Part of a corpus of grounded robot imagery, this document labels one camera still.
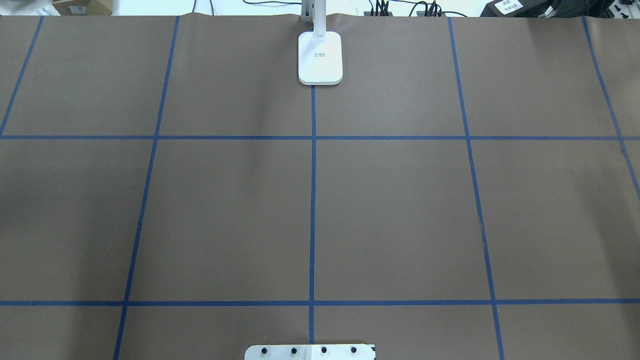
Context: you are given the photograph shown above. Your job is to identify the white desk lamp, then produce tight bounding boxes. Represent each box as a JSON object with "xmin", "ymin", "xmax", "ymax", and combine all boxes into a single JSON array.
[{"xmin": 297, "ymin": 0, "xmax": 344, "ymax": 86}]

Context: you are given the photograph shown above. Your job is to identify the black box with white label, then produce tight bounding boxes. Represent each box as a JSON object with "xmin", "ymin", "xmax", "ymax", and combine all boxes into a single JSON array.
[{"xmin": 480, "ymin": 0, "xmax": 553, "ymax": 18}]

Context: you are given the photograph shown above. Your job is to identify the cardboard box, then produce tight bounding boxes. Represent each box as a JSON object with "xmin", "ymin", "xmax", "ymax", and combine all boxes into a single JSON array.
[{"xmin": 51, "ymin": 0, "xmax": 114, "ymax": 16}]

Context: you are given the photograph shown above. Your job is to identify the white camera pole with base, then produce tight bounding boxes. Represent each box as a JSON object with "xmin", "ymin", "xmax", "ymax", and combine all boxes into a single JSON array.
[{"xmin": 244, "ymin": 343, "xmax": 377, "ymax": 360}]

